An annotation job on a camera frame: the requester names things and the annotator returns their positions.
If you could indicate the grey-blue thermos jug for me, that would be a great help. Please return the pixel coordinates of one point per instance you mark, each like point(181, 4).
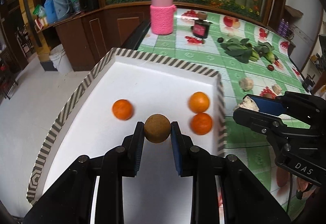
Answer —
point(63, 9)

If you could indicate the person's right hand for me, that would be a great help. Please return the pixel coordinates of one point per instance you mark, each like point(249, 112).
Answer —
point(305, 189)

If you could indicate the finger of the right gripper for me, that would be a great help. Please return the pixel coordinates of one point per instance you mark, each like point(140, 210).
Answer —
point(261, 123)
point(268, 105)

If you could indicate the beige cut chunk front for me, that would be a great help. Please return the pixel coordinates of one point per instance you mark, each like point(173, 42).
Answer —
point(247, 103)

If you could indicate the orange mandarin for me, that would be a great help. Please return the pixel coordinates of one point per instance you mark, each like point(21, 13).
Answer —
point(201, 124)
point(122, 109)
point(199, 102)

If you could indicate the small black jar pink label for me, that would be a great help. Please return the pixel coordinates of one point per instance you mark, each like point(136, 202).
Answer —
point(201, 26)

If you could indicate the green corn with leaves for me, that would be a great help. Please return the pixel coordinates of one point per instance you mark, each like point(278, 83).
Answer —
point(266, 50)

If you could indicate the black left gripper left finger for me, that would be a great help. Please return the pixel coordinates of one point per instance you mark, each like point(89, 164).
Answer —
point(124, 160)

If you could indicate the blue thermos jug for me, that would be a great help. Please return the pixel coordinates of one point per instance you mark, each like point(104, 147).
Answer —
point(50, 11)

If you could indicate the dark small fruit near leaves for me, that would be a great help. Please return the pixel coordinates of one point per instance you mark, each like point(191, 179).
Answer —
point(220, 40)

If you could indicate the white striped cardboard tray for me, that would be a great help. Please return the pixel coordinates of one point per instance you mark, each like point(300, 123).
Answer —
point(125, 87)

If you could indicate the pink knitted sleeve jar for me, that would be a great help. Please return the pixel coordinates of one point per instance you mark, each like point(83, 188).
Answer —
point(162, 16)

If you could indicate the white plastic bucket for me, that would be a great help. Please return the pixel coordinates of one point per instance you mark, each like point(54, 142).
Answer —
point(60, 60)

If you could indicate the small black container table edge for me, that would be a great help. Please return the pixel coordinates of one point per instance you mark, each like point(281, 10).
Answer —
point(308, 83)

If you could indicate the dark red jujube far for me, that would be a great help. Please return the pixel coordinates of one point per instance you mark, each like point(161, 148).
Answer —
point(270, 67)

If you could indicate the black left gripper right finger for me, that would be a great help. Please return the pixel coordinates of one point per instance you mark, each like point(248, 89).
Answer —
point(190, 159)

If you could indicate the brown kiwi fruit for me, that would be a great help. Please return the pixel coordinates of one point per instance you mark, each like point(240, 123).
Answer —
point(268, 95)

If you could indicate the tan round longan fruit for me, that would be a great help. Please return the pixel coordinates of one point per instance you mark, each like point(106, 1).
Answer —
point(157, 128)

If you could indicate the beige cut chunk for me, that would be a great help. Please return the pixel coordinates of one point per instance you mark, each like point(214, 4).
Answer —
point(276, 89)
point(246, 84)
point(247, 103)

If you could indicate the purple bottles on shelf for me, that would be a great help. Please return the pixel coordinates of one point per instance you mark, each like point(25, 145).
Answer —
point(283, 28)

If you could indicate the green leafy bok choy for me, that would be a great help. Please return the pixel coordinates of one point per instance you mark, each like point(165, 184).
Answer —
point(241, 50)

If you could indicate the green patterned tablecloth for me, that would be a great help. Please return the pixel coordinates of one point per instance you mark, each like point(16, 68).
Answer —
point(252, 148)

